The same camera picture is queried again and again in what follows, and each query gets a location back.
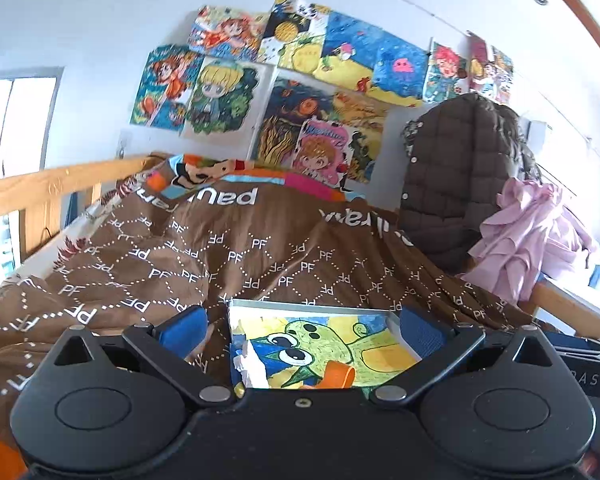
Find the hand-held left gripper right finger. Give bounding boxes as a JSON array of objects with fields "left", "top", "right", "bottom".
[{"left": 369, "top": 307, "right": 557, "bottom": 408}]

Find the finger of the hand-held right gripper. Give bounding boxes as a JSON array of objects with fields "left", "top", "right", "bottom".
[{"left": 545, "top": 332, "right": 600, "bottom": 362}]

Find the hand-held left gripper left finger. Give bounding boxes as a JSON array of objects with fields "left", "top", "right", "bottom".
[{"left": 54, "top": 305, "right": 238, "bottom": 409}]

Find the shallow box with frog drawing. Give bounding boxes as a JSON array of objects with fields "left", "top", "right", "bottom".
[{"left": 226, "top": 299, "right": 424, "bottom": 391}]

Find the person's right hand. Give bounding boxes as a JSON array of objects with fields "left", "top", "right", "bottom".
[{"left": 579, "top": 437, "right": 600, "bottom": 479}]

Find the crumpled white tissue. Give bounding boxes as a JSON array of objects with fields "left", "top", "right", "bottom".
[{"left": 234, "top": 342, "right": 272, "bottom": 390}]

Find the orange plastic piece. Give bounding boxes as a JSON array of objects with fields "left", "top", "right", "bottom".
[{"left": 317, "top": 362, "right": 357, "bottom": 390}]

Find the brown printed blanket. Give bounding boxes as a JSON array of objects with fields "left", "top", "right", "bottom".
[{"left": 0, "top": 180, "right": 556, "bottom": 456}]

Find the pink garment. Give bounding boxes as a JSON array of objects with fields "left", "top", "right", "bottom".
[{"left": 459, "top": 177, "right": 600, "bottom": 307}]

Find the colourful cartoon pillow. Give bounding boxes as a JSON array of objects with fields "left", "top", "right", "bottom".
[{"left": 145, "top": 152, "right": 352, "bottom": 207}]

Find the brown quilted jacket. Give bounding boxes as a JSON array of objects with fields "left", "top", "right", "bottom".
[{"left": 399, "top": 92, "right": 542, "bottom": 277}]

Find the pink cartoon girl poster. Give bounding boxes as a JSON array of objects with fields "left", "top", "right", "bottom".
[{"left": 289, "top": 117, "right": 354, "bottom": 192}]

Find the blond child poster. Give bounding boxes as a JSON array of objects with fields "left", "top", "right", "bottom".
[{"left": 182, "top": 57, "right": 277, "bottom": 139}]

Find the orange-haired girl blue poster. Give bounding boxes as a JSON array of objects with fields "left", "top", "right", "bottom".
[{"left": 130, "top": 45, "right": 204, "bottom": 134}]

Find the orange and dark swirl poster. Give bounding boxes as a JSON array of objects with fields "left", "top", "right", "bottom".
[{"left": 252, "top": 77, "right": 389, "bottom": 185}]

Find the small red-haired girl poster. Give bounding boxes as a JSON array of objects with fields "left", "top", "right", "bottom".
[{"left": 422, "top": 41, "right": 469, "bottom": 105}]

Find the window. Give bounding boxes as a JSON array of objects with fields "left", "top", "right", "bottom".
[{"left": 0, "top": 67, "right": 64, "bottom": 184}]

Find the cartoon couple poster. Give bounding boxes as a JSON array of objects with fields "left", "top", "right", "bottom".
[{"left": 466, "top": 34, "right": 515, "bottom": 107}]

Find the blue and yellow sea poster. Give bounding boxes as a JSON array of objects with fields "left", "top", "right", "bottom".
[{"left": 279, "top": 9, "right": 432, "bottom": 109}]

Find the red-haired girl wide poster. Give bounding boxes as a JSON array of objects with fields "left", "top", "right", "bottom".
[{"left": 188, "top": 5, "right": 272, "bottom": 62}]

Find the yellow planet poster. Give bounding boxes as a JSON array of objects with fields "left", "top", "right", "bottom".
[{"left": 257, "top": 0, "right": 327, "bottom": 69}]

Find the wooden ceiling beam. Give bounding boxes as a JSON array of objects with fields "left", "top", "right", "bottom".
[{"left": 524, "top": 0, "right": 600, "bottom": 82}]

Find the wooden bed rail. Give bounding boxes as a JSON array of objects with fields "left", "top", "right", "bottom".
[
  {"left": 0, "top": 155, "right": 162, "bottom": 263},
  {"left": 522, "top": 279, "right": 600, "bottom": 345}
]

